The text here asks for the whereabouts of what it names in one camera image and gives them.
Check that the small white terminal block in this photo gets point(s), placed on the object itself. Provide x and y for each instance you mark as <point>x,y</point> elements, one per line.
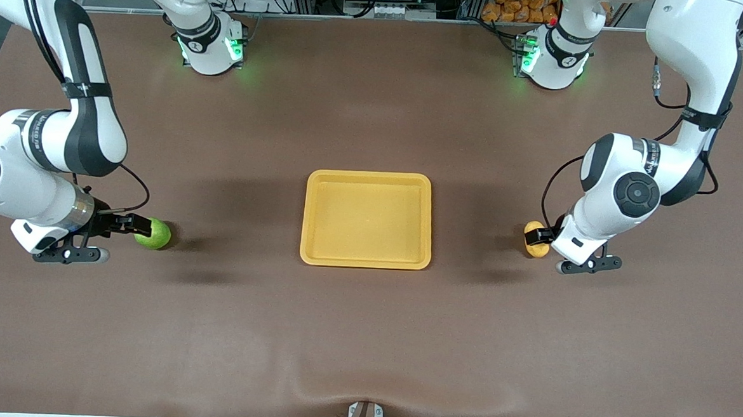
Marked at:
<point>391,10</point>

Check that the orange packaged snacks pile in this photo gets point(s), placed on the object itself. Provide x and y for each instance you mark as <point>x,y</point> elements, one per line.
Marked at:
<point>519,6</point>

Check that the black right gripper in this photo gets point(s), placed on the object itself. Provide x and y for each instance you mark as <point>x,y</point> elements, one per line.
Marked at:
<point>105,222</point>

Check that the large table cover mat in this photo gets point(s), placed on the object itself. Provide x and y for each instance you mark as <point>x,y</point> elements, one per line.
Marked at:
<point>365,335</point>

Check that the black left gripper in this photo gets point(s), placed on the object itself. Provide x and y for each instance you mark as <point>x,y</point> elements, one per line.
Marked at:
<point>553,235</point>

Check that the silver table edge rail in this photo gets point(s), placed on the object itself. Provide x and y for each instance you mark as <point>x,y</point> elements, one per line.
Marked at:
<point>356,18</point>

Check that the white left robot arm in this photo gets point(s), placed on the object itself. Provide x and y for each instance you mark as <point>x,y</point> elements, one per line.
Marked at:
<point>600,214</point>

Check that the yellow plastic tray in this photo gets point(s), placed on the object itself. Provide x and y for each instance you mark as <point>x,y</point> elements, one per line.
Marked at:
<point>367,221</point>

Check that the green apple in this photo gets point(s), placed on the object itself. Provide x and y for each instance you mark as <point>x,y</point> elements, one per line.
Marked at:
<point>157,239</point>

